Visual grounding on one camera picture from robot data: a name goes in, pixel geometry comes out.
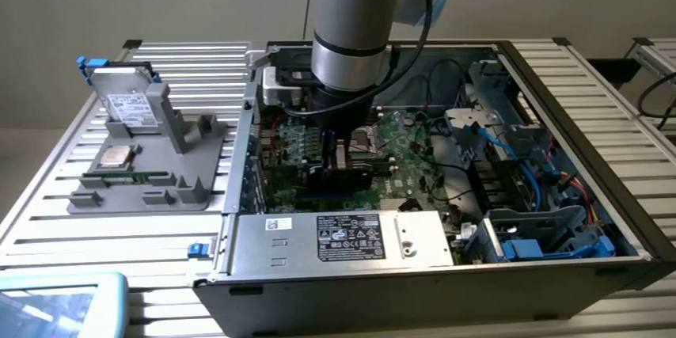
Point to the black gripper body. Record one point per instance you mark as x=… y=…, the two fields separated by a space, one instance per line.
x=340 y=112

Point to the black gpu green board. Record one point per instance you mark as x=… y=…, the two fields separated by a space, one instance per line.
x=337 y=184

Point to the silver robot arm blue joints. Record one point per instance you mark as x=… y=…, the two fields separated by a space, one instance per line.
x=348 y=37

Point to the cpu socket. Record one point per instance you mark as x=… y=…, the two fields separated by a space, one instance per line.
x=368 y=141

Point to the green motherboard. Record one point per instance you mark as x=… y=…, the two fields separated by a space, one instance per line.
x=407 y=144

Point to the black case fan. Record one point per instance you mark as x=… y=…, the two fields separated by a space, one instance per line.
x=292 y=63

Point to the grey parts rack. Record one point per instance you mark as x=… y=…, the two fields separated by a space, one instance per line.
x=200 y=164

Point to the grey metal disk bay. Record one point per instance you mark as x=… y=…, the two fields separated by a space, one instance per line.
x=475 y=124

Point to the silver power supply unit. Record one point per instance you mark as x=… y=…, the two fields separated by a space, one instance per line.
x=296 y=251

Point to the blue case latch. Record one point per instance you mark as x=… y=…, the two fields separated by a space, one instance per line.
x=196 y=249

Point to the black open pc case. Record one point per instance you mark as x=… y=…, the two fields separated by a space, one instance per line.
x=423 y=298

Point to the green ram stick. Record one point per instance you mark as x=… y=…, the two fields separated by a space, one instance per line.
x=127 y=174

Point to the silver cpu chip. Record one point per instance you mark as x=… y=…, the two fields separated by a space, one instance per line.
x=120 y=156

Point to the grey disk bay blue clips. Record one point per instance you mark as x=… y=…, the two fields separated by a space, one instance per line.
x=549 y=227

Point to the silver hard disk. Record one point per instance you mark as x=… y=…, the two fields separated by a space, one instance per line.
x=127 y=96

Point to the blue disk carrier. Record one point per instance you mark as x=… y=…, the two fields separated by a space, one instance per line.
x=95 y=63

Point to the teal-edged tablet screen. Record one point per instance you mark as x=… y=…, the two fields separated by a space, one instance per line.
x=57 y=310

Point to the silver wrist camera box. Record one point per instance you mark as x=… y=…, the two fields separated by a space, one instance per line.
x=275 y=92

